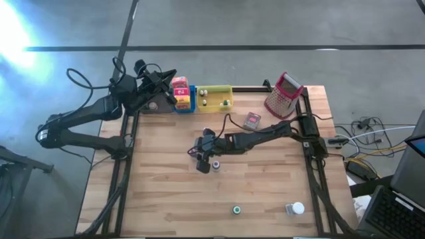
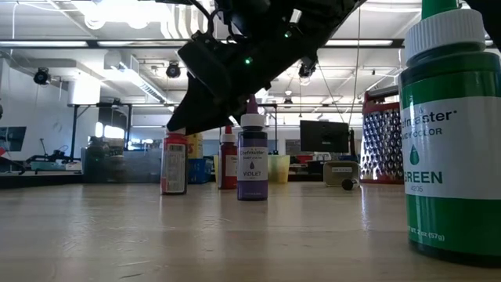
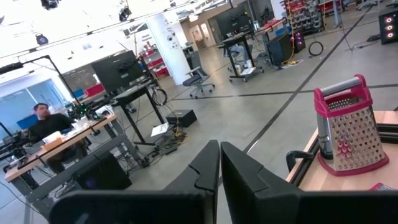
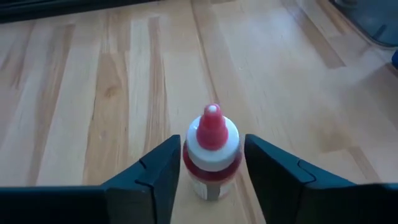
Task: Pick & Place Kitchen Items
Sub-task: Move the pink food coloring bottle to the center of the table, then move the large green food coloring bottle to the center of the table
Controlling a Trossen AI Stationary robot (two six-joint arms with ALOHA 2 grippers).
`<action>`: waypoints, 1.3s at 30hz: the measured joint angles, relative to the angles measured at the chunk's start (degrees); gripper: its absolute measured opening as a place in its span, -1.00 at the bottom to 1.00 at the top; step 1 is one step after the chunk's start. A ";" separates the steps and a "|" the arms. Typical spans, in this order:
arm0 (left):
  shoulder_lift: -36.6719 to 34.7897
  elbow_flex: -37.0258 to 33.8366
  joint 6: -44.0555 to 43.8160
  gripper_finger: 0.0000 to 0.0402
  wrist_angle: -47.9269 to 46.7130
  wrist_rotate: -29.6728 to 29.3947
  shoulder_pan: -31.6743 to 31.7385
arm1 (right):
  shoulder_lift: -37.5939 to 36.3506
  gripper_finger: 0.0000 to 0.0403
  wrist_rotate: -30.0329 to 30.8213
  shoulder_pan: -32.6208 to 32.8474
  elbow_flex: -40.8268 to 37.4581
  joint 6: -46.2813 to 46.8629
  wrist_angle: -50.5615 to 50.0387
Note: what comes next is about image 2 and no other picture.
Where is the red metal cheese grater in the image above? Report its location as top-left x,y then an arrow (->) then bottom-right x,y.
359,85 -> 405,185

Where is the dark grey plastic bin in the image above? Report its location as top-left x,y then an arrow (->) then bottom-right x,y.
81,147 -> 164,184

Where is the black overhead beam with lights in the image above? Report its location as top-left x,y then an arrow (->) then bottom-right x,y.
0,38 -> 406,49

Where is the red food colour bottle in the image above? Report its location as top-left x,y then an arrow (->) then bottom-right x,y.
218,125 -> 239,190

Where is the yellow Corn Pops cereal box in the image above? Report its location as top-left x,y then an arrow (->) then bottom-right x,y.
186,132 -> 204,160

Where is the green food colour bottle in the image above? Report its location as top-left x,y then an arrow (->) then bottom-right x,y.
398,0 -> 501,268

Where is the blue plastic basket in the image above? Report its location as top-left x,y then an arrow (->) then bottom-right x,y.
187,157 -> 214,185

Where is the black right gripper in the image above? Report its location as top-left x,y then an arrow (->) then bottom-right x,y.
167,37 -> 283,136

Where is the black monitor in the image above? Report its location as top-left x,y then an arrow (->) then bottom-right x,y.
299,120 -> 351,154

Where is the small metal tin box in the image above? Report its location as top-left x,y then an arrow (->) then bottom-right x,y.
323,161 -> 360,187

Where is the pink food colour bottle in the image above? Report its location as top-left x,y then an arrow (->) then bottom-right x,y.
160,127 -> 189,196

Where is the dark wall screen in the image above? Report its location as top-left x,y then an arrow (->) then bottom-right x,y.
0,125 -> 27,152

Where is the black aluminium table frame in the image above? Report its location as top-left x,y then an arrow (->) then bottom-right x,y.
0,170 -> 84,190

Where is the yellow plastic bin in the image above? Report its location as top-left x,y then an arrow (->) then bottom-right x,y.
213,154 -> 291,185

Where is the black ceiling-mounted camera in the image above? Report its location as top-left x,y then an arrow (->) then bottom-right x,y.
297,58 -> 319,79
33,67 -> 52,86
165,60 -> 182,79

